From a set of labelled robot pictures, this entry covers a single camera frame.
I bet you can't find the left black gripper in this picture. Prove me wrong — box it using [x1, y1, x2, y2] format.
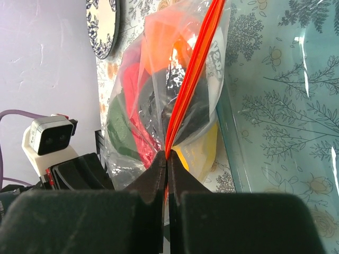
[0, 152, 114, 212]

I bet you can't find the clear zip top bag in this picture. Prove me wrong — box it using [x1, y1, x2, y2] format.
[104, 1, 230, 190]

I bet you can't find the yellow bell pepper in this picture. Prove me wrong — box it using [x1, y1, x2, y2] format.
[172, 122, 218, 183]

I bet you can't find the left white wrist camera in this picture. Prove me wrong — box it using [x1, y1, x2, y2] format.
[22, 114, 78, 177]

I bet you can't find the blue transparent plastic tray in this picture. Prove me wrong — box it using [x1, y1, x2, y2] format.
[217, 1, 338, 253]

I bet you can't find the blue floral plate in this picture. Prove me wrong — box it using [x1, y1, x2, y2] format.
[86, 0, 120, 60]

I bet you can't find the dark purple plum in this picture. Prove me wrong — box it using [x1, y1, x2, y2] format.
[138, 67, 211, 146]

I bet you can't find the green lime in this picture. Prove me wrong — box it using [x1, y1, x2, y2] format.
[106, 97, 140, 160]

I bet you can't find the red chili pepper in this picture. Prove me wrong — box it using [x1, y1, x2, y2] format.
[121, 62, 160, 168]

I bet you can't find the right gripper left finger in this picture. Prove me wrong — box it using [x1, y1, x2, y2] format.
[1, 152, 166, 253]

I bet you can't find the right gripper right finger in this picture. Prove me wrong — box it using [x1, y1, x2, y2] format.
[167, 151, 325, 253]

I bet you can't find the orange fruit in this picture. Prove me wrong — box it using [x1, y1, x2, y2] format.
[140, 11, 200, 75]

